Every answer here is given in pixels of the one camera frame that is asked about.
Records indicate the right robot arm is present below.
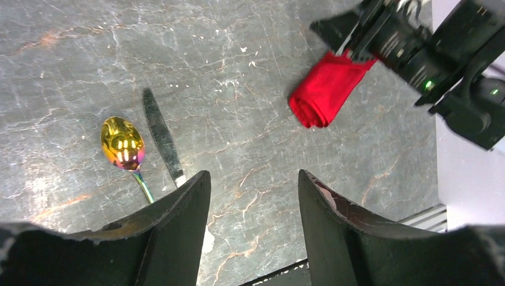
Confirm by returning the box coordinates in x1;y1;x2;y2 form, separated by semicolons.
310;1;504;151

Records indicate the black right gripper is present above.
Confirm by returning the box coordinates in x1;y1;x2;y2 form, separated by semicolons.
310;1;470;89

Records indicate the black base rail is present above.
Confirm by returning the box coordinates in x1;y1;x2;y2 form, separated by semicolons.
241;259;311;286

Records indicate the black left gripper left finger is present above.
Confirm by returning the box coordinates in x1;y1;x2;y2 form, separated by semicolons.
1;170;211;285

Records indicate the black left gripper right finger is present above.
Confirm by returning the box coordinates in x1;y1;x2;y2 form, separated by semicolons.
298;170;504;285

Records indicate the red cloth napkin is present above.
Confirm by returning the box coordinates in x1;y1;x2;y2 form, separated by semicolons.
288;51;377;128

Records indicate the iridescent spoon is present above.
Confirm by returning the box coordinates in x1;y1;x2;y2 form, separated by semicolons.
101;116;154;204

